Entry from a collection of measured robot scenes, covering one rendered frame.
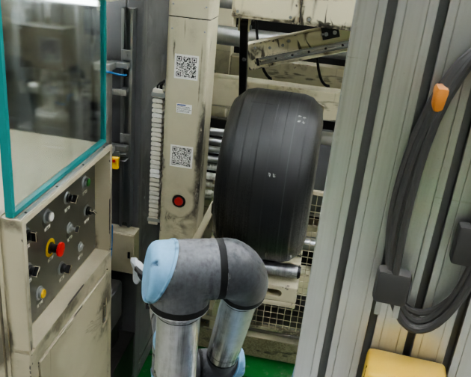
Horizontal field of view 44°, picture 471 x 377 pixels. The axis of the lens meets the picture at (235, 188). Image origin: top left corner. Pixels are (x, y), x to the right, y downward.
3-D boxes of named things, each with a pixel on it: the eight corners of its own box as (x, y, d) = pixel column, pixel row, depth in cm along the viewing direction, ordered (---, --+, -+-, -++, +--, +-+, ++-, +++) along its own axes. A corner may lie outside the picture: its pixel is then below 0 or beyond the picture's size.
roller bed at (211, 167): (186, 195, 235) (191, 126, 223) (195, 182, 249) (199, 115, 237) (234, 203, 233) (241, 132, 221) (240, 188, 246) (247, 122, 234)
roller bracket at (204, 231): (184, 275, 190) (185, 249, 186) (209, 222, 226) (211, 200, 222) (194, 277, 189) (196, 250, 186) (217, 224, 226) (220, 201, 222)
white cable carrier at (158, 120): (147, 223, 199) (152, 88, 180) (152, 217, 204) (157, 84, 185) (160, 225, 199) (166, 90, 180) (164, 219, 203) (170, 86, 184)
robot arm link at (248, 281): (276, 224, 112) (235, 348, 147) (222, 225, 110) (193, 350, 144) (290, 273, 104) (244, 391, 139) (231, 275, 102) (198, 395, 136)
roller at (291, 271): (194, 264, 192) (195, 252, 190) (197, 257, 196) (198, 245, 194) (298, 282, 188) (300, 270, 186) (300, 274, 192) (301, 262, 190)
